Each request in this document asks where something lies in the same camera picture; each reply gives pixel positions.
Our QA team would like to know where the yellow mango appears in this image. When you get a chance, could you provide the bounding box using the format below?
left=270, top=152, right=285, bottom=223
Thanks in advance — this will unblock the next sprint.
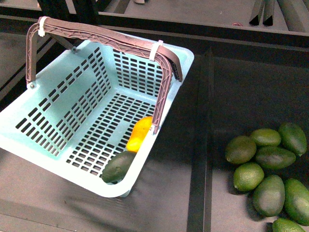
left=126, top=116, right=153, bottom=153

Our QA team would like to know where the brown basket handle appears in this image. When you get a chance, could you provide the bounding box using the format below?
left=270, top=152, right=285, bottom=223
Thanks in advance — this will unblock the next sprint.
left=26, top=17, right=183, bottom=133

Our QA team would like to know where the light blue plastic basket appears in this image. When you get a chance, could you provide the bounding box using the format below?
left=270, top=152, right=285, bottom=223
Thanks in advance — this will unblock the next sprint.
left=0, top=31, right=195, bottom=198

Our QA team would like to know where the light green round avocado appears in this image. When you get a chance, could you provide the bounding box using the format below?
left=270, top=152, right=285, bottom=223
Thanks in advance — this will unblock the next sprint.
left=233, top=162, right=265, bottom=192

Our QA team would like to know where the dark green avocado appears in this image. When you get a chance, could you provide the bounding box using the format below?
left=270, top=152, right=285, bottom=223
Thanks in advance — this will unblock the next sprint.
left=101, top=151, right=137, bottom=183

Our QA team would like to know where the white cable tie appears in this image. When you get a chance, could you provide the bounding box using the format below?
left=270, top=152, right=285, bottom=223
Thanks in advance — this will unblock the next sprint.
left=149, top=40, right=163, bottom=62
left=38, top=16, right=48, bottom=37

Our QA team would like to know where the black shelf divider rail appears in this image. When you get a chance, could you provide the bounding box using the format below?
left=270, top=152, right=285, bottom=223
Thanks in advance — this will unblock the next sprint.
left=186, top=48, right=214, bottom=232

